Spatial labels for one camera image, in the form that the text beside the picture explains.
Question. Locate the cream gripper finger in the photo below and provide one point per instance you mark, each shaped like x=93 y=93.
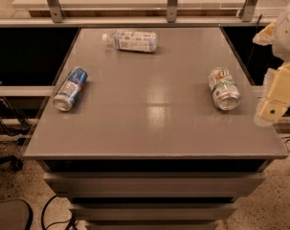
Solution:
x=265 y=36
x=275 y=99

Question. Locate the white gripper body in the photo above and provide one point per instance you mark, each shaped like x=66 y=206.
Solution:
x=287 y=37

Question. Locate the green white 7up can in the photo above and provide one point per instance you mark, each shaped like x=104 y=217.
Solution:
x=224 y=91

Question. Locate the blue Pepsi can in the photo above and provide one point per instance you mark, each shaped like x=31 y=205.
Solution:
x=67 y=93

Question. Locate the clear plastic water bottle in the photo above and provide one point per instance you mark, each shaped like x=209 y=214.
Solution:
x=133 y=41

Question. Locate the grey drawer cabinet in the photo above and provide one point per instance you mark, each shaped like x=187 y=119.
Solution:
x=145 y=148

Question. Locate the black office chair base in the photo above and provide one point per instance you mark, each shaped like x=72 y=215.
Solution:
x=16 y=164

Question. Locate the grey chair seat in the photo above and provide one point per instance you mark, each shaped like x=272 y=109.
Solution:
x=15 y=215

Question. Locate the right metal bracket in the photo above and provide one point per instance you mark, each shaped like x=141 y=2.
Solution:
x=247 y=12

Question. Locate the metal bracket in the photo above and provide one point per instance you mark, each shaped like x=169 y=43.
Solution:
x=55 y=11
x=247 y=12
x=171 y=10

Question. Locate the middle metal bracket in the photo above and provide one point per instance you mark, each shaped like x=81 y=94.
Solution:
x=171 y=10

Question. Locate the left metal bracket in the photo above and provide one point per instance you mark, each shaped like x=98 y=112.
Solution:
x=55 y=11

